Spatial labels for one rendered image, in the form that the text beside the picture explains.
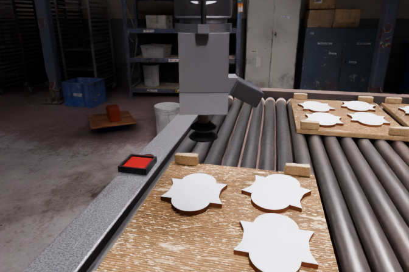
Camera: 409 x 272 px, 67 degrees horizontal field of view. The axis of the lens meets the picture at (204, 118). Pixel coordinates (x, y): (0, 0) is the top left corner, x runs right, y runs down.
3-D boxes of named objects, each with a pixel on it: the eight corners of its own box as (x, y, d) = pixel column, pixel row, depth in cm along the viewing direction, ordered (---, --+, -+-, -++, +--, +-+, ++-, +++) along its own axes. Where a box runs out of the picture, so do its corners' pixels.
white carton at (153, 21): (146, 29, 499) (144, 14, 492) (153, 28, 525) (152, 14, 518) (166, 29, 489) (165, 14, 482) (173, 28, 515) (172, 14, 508)
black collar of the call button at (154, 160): (118, 172, 78) (117, 166, 77) (131, 159, 85) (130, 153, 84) (146, 175, 76) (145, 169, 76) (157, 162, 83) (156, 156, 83)
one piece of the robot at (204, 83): (275, 0, 35) (266, 132, 40) (260, 3, 44) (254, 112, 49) (170, 0, 35) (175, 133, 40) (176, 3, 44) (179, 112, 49)
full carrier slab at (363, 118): (296, 133, 102) (297, 121, 101) (290, 101, 140) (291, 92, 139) (413, 142, 95) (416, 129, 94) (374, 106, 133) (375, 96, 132)
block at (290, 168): (283, 174, 72) (284, 165, 71) (283, 171, 74) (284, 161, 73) (310, 177, 71) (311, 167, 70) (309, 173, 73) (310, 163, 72)
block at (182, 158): (174, 163, 77) (174, 154, 77) (176, 160, 79) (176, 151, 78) (197, 166, 76) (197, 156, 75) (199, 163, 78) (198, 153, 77)
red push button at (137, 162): (122, 171, 78) (122, 166, 78) (132, 160, 84) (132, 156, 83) (144, 173, 77) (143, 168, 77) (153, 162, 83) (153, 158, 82)
